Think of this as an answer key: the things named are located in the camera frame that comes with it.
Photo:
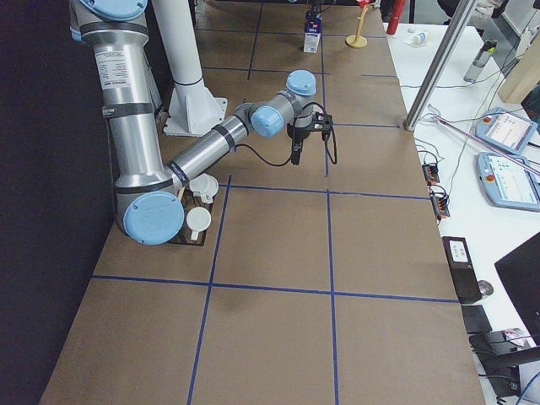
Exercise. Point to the blue Pascual milk carton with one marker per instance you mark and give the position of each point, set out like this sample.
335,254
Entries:
312,31

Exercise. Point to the round wooden stand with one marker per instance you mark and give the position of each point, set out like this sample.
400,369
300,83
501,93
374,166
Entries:
357,40

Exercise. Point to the black box with label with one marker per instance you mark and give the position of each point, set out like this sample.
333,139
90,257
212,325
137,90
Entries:
461,269

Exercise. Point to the orange terminal block near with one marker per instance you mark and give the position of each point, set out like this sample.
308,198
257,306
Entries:
440,201

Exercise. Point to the orange terminal block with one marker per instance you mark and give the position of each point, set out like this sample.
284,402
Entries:
440,201
431,173

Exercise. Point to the white ribbed mug outer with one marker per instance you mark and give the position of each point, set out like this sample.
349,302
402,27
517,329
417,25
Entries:
198,220

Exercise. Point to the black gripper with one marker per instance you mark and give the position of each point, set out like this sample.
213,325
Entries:
298,132

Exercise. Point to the orange terminal block far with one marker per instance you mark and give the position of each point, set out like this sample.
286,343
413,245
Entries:
431,173

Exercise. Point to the teach pendant far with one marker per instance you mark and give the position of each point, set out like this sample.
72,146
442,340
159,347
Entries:
505,130

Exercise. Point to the teach pendant near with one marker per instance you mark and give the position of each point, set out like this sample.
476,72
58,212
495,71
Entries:
506,184

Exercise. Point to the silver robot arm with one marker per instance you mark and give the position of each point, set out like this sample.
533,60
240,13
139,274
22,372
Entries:
315,6
146,191

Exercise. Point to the aluminium frame post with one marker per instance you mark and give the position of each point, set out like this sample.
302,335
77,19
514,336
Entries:
447,45

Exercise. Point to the teach pendant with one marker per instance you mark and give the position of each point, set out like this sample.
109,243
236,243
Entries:
505,130
506,184

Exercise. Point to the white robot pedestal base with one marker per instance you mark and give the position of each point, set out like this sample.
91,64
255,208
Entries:
193,109

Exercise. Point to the black monitor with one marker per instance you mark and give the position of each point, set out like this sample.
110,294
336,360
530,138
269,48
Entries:
519,273

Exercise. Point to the white HOME mug with handle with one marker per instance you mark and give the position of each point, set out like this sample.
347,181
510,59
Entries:
204,186

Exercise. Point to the grey water bottle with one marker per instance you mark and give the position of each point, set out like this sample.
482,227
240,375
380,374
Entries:
480,61

